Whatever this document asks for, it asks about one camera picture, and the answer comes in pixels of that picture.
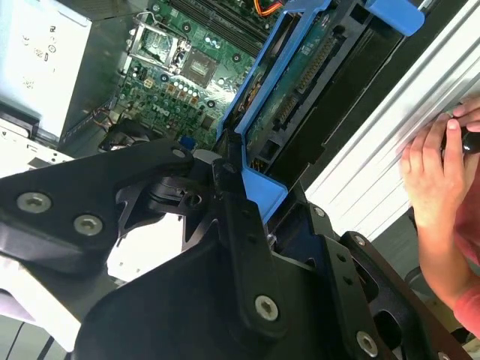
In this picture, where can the person's hand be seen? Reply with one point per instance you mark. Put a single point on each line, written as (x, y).
(431, 168)

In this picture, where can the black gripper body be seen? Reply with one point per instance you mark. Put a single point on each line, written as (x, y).
(168, 318)

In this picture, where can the hard disk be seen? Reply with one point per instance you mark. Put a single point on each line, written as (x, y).
(296, 86)

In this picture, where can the small round black tool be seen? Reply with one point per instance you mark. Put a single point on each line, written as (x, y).
(470, 142)

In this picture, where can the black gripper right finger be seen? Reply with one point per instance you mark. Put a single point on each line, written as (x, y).
(337, 281)

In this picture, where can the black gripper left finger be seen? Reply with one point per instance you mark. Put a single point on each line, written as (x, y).
(56, 210)

